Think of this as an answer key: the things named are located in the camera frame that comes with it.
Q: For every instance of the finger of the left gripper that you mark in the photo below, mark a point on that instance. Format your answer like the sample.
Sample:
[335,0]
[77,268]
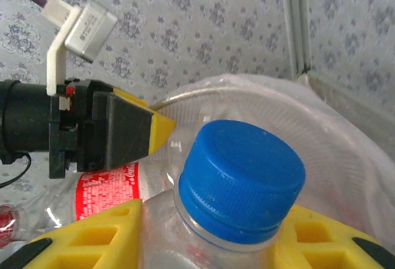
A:
[132,97]
[129,133]

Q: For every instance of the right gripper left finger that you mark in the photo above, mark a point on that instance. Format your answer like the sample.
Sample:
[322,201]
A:
[92,244]

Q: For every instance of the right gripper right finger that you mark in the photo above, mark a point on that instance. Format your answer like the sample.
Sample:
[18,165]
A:
[324,244]

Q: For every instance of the red-capped Coca-Cola bottle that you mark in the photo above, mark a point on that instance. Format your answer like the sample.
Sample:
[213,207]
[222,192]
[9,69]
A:
[105,188]

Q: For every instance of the blue-capped Pepsi bottle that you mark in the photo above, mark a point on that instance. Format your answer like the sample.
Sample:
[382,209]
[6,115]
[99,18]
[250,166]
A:
[240,173]

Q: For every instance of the translucent plastic bin with bag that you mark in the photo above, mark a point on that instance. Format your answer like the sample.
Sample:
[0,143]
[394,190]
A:
[324,133]

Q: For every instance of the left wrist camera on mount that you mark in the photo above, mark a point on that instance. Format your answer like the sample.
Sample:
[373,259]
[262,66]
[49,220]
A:
[89,31]

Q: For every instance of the aluminium frame post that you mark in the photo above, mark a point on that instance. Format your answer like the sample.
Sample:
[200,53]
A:
[296,19]

